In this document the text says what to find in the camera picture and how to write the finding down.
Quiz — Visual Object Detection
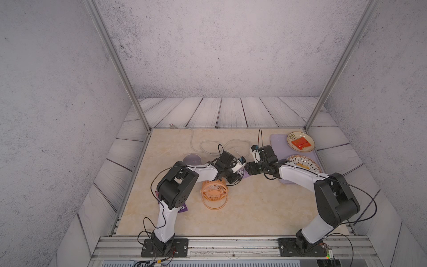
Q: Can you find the purple power strip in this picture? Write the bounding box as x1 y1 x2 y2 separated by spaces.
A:
242 169 250 179

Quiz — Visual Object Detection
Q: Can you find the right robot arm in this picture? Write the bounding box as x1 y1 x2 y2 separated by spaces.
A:
245 159 360 253

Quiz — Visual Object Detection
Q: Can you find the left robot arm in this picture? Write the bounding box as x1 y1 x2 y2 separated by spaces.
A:
151 151 246 251

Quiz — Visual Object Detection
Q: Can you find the orange desk fan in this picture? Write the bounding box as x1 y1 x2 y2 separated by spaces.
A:
201 179 229 210

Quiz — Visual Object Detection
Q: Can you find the lavender placemat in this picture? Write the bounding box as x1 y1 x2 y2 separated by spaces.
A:
270 134 327 191

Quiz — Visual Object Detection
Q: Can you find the large patterned plate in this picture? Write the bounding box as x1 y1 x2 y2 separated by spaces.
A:
287 155 322 174

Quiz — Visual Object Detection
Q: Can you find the small patterned plate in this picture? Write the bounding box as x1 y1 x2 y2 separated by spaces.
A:
287 132 315 152

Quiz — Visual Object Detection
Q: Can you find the red food piece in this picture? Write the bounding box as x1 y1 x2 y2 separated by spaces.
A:
291 137 311 150

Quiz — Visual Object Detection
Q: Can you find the purple snack packet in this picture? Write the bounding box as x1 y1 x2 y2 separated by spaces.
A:
155 190 188 213

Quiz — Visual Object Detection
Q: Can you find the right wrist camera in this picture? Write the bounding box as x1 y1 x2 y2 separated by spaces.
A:
250 145 261 164

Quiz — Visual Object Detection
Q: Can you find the white power strip cable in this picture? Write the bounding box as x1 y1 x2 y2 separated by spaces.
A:
169 123 254 158

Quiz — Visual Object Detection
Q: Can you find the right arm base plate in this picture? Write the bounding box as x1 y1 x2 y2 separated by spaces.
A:
278 238 328 257

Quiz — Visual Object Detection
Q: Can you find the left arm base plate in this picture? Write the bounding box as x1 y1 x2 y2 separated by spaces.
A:
141 238 189 258

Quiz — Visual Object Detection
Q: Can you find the aluminium front rail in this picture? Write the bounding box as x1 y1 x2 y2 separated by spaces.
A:
90 235 382 267

